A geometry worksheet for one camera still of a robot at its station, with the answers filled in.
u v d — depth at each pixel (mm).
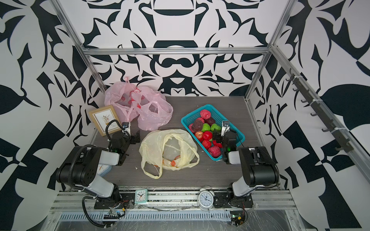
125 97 1170
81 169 449
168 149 915
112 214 684
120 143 727
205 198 717
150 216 712
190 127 945
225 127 800
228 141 726
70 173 426
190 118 990
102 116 929
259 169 457
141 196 744
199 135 917
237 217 712
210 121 997
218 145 887
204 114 966
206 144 887
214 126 963
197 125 911
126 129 803
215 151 850
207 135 875
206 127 957
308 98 599
